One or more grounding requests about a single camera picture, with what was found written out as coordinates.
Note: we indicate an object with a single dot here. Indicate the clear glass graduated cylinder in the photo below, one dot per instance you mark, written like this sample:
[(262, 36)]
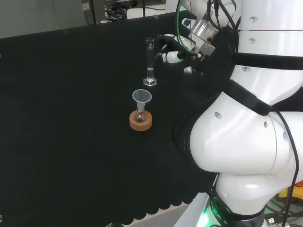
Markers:
[(150, 75)]

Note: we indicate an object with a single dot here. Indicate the small glass round-bottom flask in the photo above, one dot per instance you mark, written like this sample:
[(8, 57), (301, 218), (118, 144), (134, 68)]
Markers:
[(140, 117)]

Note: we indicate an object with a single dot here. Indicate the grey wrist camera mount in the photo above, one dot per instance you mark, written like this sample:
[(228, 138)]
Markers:
[(206, 49)]

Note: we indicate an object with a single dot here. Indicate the clear plastic funnel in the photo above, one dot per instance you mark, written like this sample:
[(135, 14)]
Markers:
[(141, 95)]

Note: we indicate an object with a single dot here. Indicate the black cloth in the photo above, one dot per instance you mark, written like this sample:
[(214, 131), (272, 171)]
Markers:
[(71, 118)]

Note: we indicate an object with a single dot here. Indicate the yellow stop button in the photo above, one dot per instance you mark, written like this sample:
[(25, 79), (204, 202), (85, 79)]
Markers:
[(298, 187)]

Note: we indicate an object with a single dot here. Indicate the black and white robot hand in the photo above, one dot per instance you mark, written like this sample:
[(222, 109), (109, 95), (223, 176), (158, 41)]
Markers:
[(172, 56)]

